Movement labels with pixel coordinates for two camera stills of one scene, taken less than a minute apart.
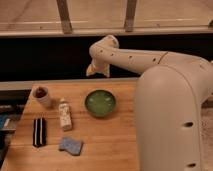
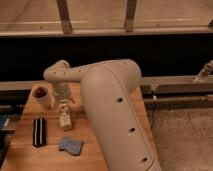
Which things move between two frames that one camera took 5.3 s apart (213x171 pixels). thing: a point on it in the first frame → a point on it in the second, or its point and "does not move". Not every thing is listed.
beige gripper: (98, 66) → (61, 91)
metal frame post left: (64, 13) does not move
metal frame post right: (131, 6) does not move
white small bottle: (65, 115) does not move
